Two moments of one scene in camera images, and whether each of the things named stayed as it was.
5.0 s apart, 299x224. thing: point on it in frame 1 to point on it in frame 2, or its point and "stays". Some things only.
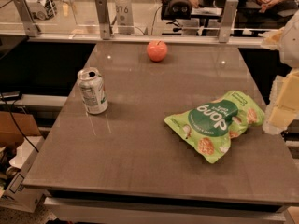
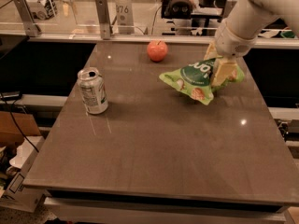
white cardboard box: x=15 y=195 stays
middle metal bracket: x=103 y=12 stays
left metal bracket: x=31 y=28 stays
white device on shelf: x=42 y=7 stays
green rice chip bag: x=209 y=126 to x=196 y=79
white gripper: x=291 y=46 to x=232 y=42
